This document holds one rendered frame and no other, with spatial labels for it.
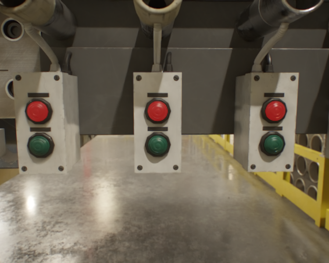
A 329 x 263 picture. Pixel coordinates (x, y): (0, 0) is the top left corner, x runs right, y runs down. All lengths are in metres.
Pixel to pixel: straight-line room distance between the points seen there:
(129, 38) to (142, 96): 0.16
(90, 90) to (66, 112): 0.09
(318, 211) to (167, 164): 1.51
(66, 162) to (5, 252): 1.22
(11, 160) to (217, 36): 0.47
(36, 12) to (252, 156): 0.35
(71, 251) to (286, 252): 1.00
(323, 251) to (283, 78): 1.27
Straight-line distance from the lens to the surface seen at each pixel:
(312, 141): 3.63
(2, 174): 1.10
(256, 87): 0.46
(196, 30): 0.57
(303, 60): 0.59
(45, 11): 0.44
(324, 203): 1.86
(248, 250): 1.54
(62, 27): 0.52
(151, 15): 0.38
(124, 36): 0.56
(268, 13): 0.45
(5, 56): 0.62
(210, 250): 1.50
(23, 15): 0.42
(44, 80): 0.46
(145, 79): 0.43
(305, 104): 0.59
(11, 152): 0.67
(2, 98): 0.62
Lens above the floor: 0.74
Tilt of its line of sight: 8 degrees down
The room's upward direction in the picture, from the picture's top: straight up
